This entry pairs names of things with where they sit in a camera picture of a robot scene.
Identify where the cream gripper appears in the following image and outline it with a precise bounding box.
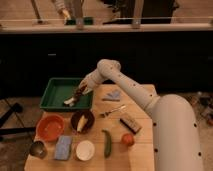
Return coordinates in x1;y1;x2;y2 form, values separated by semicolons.
79;76;93;95

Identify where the dark purple grape bunch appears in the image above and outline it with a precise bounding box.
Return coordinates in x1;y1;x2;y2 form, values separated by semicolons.
73;85;86;102

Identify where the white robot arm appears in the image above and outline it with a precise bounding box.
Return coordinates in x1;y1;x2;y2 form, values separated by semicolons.
79;59;204;171

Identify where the green plastic tray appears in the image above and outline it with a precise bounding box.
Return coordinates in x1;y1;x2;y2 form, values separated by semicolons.
40;78;93;112

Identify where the white plastic utensil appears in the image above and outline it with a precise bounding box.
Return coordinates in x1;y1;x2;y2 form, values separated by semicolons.
63;97;76;107

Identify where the blue grey folded cloth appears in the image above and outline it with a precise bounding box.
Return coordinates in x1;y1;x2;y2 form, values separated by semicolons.
102;89;121;101

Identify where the yellow banana piece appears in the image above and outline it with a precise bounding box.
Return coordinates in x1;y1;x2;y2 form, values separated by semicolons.
77;115;88;132

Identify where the dark brown bowl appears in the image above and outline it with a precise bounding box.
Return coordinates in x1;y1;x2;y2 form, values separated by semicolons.
70;110;95;134

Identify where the orange plastic bowl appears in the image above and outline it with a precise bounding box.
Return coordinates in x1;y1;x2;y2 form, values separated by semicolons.
36;115;65;142

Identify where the green cucumber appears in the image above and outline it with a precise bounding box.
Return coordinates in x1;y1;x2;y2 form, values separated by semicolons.
102;130;112;158

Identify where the black grey scrub brush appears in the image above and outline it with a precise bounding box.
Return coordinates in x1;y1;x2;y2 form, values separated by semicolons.
120;116;141;134

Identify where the red tomato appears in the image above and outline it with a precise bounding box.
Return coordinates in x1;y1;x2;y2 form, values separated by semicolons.
121;133;135;147

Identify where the blue sponge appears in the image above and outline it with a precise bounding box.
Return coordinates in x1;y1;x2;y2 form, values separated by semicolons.
54;135;72;161

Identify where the black tripod leg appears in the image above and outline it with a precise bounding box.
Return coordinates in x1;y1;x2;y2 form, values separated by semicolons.
0;103;23;128

